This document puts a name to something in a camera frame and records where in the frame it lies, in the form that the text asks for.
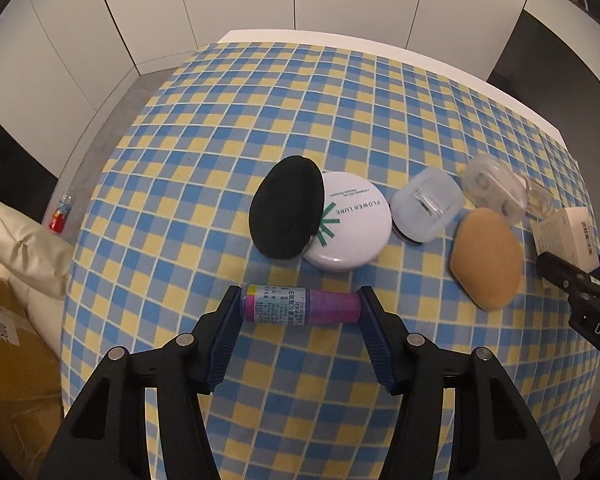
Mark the white round powder compact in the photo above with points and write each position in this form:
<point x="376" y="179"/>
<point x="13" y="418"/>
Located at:
<point x="355" y="232"/>

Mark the tan makeup sponge puff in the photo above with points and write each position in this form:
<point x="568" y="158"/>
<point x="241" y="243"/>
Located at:
<point x="487" y="260"/>

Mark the purple tube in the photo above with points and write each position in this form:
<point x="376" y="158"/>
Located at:
<point x="300" y="305"/>

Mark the clear contact lens case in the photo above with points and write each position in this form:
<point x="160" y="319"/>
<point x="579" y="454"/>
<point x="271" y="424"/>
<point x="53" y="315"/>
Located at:
<point x="490" y="185"/>

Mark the cream padded armchair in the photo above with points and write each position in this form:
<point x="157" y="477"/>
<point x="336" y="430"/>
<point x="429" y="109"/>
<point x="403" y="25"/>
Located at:
<point x="15" y="245"/>

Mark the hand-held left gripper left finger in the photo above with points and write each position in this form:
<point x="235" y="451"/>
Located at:
<point x="225" y="335"/>

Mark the brown cardboard box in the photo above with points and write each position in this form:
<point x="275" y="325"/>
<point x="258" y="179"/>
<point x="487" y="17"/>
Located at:
<point x="10" y="360"/>

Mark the small red bottle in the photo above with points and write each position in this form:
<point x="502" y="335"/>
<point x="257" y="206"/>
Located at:
<point x="57" y="220"/>

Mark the light blue plastic case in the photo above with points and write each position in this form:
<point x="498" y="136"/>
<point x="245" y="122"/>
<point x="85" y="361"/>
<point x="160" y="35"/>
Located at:
<point x="425" y="205"/>

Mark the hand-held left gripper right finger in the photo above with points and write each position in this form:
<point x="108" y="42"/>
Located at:
<point x="380" y="340"/>

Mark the blue yellow checked tablecloth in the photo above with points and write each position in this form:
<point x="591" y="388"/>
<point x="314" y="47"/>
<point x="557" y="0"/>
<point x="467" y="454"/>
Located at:
<point x="280" y="110"/>

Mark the black powder puff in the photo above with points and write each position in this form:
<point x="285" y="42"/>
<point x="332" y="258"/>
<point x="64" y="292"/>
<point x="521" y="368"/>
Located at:
<point x="285" y="210"/>

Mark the small white carton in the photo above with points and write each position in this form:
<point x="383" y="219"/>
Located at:
<point x="565" y="235"/>

